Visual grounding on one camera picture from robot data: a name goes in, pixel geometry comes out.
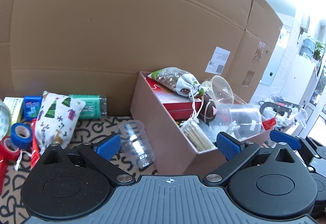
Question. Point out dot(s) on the red gift box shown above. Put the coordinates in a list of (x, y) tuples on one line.
[(179, 107)]

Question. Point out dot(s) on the clear plastic cup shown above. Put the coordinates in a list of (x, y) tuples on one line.
[(136, 145)]

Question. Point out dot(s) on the blue tape roll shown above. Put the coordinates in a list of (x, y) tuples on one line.
[(21, 136)]

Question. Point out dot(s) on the large cardboard backdrop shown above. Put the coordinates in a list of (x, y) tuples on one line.
[(100, 46)]

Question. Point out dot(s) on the brown football plush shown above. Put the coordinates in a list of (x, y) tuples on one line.
[(208, 110)]

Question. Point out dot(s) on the toothpick packet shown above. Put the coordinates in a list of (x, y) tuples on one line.
[(195, 134)]

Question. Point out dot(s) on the translucent plastic bowl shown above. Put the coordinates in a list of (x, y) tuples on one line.
[(219, 90)]

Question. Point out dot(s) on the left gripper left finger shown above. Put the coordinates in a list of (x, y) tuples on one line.
[(97, 157)]

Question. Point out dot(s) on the blue floss box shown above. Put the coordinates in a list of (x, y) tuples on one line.
[(31, 107)]

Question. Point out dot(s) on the small christmas drawstring pouch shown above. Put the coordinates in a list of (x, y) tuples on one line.
[(179, 81)]

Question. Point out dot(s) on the green soda can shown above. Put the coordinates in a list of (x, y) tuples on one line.
[(95, 107)]

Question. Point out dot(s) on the brown cardboard storage box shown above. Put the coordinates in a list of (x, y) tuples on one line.
[(174, 153)]

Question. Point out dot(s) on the white shipping label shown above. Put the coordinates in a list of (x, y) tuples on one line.
[(218, 61)]

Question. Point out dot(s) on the christmas tree fabric pouch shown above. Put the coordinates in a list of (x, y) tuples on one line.
[(57, 119)]

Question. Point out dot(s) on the light green paper box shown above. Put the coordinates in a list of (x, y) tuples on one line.
[(15, 105)]

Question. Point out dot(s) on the clear packing tape roll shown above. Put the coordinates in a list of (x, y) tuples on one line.
[(5, 121)]

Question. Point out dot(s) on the clear plastic jar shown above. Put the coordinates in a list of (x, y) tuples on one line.
[(240, 121)]

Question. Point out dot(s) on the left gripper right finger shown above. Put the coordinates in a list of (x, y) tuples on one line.
[(239, 155)]

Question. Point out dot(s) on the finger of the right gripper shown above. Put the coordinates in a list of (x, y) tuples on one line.
[(278, 136)]

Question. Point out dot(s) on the red tape roll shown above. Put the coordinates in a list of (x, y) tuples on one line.
[(9, 150)]

